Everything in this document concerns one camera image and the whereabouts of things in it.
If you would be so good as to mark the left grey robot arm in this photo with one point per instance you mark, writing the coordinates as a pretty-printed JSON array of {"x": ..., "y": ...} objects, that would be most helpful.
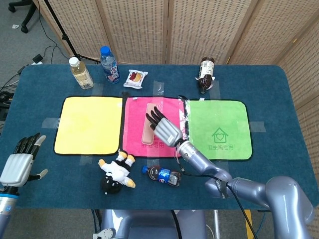
[{"x": 6, "y": 211}]

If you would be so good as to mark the green cloth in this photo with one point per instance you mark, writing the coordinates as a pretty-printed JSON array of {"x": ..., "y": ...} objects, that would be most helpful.
[{"x": 219, "y": 117}]

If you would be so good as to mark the crinkled clear tape strip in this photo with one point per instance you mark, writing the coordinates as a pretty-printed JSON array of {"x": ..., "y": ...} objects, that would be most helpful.
[{"x": 185, "y": 112}]

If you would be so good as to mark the pink rectangular case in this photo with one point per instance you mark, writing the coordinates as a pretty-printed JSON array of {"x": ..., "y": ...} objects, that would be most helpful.
[{"x": 147, "y": 136}]

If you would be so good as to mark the dark blue table cover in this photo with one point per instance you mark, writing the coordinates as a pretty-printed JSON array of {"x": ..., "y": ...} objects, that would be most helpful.
[{"x": 62, "y": 179}]

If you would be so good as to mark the pepsi cola bottle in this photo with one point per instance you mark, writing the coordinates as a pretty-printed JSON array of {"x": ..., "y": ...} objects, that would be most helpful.
[{"x": 163, "y": 175}]

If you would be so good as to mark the black tripod stand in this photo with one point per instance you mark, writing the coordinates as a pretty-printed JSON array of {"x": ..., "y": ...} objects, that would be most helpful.
[{"x": 65, "y": 37}]

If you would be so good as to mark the grey robot torso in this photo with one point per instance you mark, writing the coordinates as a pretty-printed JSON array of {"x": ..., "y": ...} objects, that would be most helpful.
[{"x": 149, "y": 224}]

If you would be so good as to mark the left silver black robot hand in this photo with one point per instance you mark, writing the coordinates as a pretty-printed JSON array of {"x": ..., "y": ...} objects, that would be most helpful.
[{"x": 18, "y": 169}]

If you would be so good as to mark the white snack packet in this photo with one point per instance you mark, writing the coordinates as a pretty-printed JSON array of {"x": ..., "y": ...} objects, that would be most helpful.
[{"x": 134, "y": 78}]

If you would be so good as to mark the yellow cloth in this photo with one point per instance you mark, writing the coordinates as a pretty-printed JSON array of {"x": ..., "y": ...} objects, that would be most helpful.
[{"x": 87, "y": 124}]

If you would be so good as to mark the pink cloth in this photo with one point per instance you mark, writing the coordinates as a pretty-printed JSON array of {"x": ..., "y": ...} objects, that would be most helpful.
[{"x": 134, "y": 119}]

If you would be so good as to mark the grey metal table leg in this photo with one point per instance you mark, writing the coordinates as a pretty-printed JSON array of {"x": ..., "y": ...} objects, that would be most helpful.
[{"x": 217, "y": 224}]

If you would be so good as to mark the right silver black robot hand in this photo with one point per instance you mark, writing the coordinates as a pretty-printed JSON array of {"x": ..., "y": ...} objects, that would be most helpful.
[{"x": 165, "y": 130}]

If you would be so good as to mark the yellow tea bottle white cap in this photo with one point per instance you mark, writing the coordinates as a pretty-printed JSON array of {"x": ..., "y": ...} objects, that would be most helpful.
[{"x": 81, "y": 74}]

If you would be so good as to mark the blue sports drink bottle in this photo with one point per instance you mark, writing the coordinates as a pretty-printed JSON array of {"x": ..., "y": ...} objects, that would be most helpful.
[{"x": 111, "y": 67}]

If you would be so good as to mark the brown sauce bottle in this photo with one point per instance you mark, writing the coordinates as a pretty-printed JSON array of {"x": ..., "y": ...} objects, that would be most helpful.
[{"x": 206, "y": 74}]

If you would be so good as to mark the black office chair base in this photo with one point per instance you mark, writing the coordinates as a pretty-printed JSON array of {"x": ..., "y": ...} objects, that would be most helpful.
[{"x": 26, "y": 22}]

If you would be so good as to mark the plush penguin toy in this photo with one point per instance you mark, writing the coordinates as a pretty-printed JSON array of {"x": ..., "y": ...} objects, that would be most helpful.
[{"x": 117, "y": 171}]

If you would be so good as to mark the yellow floor tape line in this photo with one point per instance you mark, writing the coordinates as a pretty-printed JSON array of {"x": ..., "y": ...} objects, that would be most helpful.
[{"x": 247, "y": 214}]

